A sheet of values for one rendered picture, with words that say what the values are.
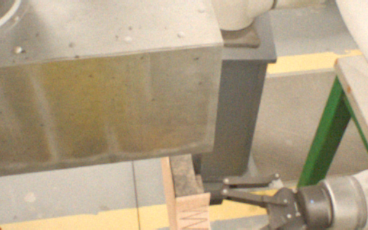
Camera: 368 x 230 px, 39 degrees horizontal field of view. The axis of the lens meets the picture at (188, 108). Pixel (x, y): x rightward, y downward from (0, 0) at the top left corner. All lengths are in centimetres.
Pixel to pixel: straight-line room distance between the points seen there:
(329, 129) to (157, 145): 95
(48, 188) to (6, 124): 170
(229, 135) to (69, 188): 68
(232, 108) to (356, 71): 59
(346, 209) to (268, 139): 139
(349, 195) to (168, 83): 53
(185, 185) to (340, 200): 31
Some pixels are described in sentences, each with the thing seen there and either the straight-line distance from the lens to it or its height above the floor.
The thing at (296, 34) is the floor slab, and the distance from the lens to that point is 271.
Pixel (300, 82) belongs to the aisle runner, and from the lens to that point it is 248.
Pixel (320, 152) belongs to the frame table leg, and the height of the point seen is 63.
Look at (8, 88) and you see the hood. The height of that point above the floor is 150.
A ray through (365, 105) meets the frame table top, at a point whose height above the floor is 93.
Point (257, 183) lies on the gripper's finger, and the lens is 89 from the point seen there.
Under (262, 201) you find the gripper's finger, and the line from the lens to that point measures 88.
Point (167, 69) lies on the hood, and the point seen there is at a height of 151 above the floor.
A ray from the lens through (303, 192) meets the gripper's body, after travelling 88.
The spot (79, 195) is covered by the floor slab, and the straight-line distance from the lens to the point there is 210.
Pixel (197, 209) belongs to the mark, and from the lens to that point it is 69.
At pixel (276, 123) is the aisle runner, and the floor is 0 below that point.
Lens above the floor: 180
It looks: 51 degrees down
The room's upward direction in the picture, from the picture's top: 2 degrees clockwise
